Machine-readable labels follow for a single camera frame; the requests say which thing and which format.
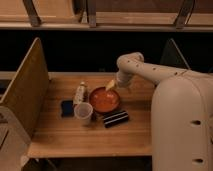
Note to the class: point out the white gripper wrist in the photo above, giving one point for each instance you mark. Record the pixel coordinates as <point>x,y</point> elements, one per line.
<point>122,80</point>

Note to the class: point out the red ceramic bowl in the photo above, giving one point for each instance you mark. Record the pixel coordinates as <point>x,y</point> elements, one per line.
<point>104,101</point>

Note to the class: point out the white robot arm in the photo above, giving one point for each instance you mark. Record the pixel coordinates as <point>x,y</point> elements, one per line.
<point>181,113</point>

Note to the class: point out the black striped box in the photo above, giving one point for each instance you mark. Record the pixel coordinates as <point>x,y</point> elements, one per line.
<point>116,118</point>

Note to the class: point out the white plastic bottle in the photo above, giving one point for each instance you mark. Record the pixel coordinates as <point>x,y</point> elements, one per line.
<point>80,94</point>

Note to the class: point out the clear plastic cup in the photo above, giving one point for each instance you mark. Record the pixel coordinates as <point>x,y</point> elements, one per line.
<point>83,112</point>

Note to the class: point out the blue sponge block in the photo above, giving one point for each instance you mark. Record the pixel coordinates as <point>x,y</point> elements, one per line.
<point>67,108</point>

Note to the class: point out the right dark side panel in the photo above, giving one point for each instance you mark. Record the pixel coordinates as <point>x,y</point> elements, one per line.
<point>172,55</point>

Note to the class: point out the wooden shelf with brackets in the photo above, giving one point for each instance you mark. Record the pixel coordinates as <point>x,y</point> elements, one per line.
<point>108,15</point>

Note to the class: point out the left wooden side panel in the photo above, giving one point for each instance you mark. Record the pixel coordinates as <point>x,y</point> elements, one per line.
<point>23,98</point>

